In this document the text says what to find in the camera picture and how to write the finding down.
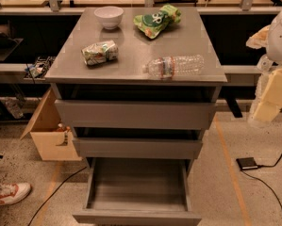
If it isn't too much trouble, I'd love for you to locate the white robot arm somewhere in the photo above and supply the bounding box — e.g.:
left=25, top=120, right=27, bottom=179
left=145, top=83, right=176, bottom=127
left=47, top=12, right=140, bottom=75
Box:
left=246, top=10, right=282, bottom=126

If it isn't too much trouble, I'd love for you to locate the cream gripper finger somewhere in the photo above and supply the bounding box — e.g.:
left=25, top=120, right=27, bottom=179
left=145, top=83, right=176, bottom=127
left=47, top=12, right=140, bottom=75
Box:
left=246, top=25, right=270, bottom=49
left=248, top=66, right=282, bottom=125

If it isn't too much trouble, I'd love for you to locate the black foot pedal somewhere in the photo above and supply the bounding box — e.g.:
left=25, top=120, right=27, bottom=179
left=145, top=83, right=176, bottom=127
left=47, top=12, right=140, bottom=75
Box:
left=236, top=157, right=258, bottom=170

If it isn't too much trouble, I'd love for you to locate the green chip bag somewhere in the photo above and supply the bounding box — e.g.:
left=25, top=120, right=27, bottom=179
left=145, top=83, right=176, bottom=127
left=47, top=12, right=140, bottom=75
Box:
left=133, top=4, right=181, bottom=40

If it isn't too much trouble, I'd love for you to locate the cardboard box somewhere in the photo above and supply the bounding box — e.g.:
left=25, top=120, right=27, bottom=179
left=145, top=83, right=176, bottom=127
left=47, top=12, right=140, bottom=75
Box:
left=21, top=89, right=81, bottom=161

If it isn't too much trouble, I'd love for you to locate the white bowl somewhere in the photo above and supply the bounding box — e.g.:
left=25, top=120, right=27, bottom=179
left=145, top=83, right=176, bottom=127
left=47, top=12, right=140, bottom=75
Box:
left=94, top=6, right=124, bottom=30

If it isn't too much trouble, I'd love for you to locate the grey middle drawer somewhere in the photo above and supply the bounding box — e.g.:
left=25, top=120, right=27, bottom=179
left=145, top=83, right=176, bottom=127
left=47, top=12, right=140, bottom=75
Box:
left=73, top=137, right=202, bottom=159

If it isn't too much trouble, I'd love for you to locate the black floor cable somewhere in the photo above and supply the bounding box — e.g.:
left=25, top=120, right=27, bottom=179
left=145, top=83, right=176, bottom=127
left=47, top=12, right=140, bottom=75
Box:
left=26, top=166, right=88, bottom=226

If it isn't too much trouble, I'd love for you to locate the white and orange sneaker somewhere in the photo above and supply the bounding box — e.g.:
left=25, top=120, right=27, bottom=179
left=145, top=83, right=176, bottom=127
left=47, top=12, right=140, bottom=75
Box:
left=0, top=183, right=32, bottom=206

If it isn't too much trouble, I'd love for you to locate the black pedal cable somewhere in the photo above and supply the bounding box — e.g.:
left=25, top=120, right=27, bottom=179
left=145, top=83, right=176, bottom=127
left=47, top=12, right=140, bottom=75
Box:
left=241, top=141, right=282, bottom=226

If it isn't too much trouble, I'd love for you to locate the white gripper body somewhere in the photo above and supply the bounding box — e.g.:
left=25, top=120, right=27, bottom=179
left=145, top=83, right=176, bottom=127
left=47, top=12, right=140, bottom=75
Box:
left=257, top=55, right=274, bottom=77

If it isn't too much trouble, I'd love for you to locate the grey open bottom drawer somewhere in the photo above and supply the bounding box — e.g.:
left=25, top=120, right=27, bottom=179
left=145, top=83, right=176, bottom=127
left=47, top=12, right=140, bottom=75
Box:
left=73, top=158, right=201, bottom=226

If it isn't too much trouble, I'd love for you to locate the crumpled white green snack bag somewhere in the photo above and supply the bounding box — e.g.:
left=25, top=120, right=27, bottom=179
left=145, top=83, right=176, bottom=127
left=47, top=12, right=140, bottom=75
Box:
left=81, top=40, right=119, bottom=66

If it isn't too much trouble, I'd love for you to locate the grey top drawer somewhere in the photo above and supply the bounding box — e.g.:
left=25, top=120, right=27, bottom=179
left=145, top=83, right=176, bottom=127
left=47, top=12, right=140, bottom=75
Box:
left=55, top=100, right=216, bottom=130

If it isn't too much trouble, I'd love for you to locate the grey drawer cabinet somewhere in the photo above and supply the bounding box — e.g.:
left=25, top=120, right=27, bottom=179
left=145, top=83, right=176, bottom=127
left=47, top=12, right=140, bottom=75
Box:
left=44, top=6, right=228, bottom=226

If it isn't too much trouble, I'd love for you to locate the clear plastic water bottle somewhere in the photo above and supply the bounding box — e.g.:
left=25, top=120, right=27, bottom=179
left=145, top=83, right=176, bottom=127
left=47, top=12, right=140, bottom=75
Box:
left=142, top=55, right=205, bottom=79

